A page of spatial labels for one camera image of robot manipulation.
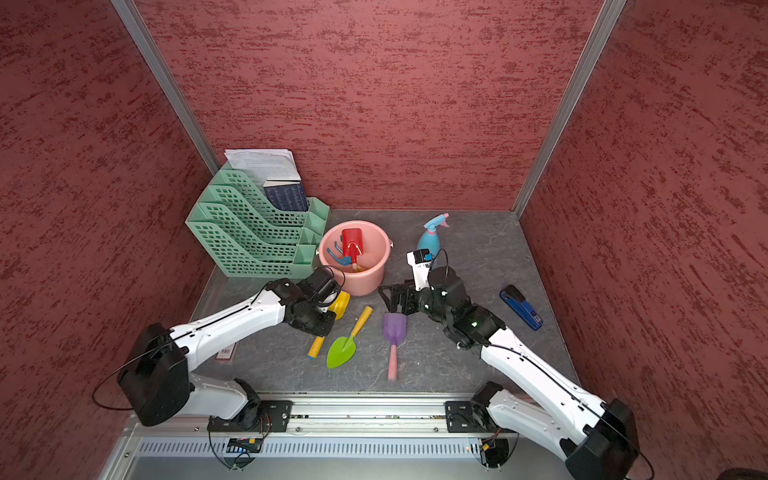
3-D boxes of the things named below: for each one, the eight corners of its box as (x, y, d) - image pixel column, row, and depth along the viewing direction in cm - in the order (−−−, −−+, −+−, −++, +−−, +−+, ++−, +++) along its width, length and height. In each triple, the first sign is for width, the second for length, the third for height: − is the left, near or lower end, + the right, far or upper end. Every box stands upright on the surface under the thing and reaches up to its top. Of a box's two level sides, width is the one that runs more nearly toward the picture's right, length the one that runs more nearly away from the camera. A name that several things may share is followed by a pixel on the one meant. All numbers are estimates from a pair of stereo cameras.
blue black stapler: (534, 333, 91) (539, 327, 88) (498, 295, 99) (502, 289, 96) (543, 326, 92) (549, 320, 89) (507, 290, 101) (511, 283, 97)
